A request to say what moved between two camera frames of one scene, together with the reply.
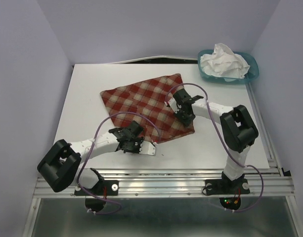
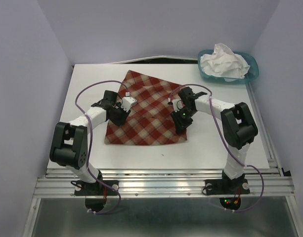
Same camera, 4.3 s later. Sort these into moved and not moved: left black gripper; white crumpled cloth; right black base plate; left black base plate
Moved: left black gripper
Not moved: left black base plate; white crumpled cloth; right black base plate
